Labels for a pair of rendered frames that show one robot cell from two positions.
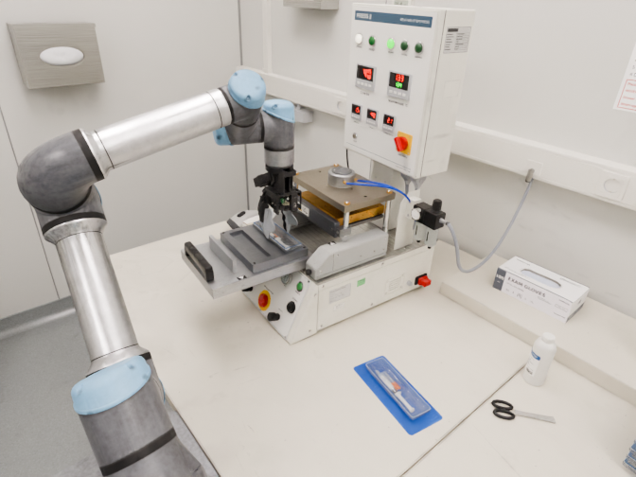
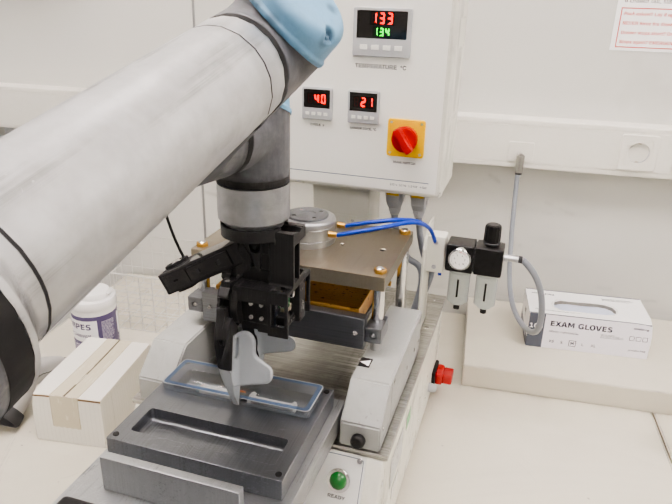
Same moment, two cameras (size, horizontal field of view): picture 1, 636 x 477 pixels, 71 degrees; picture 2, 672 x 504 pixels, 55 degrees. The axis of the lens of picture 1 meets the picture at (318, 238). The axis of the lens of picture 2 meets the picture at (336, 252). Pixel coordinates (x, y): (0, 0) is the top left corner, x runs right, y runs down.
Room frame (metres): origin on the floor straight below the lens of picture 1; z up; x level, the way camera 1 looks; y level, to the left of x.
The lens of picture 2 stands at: (0.51, 0.42, 1.44)
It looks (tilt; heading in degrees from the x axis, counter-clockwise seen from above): 22 degrees down; 323
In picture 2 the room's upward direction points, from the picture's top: 2 degrees clockwise
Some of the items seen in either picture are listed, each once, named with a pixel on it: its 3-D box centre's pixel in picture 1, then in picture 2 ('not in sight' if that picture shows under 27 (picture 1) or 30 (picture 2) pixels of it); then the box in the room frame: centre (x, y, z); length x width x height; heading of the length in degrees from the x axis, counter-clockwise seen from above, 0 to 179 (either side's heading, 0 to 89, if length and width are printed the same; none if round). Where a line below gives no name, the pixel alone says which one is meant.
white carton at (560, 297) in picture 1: (538, 287); (583, 321); (1.12, -0.68, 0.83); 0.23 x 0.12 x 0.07; 42
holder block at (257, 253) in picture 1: (263, 243); (227, 420); (1.06, 0.15, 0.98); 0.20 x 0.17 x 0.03; 36
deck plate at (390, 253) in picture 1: (345, 235); (313, 340); (1.23, -0.09, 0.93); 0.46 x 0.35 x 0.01; 126
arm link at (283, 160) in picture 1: (280, 156); (255, 201); (1.07, 0.10, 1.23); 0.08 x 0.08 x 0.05
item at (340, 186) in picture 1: (353, 191); (327, 250); (1.21, -0.10, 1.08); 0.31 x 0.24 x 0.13; 36
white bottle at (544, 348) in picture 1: (540, 358); not in sight; (0.82, -0.56, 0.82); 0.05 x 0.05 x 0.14
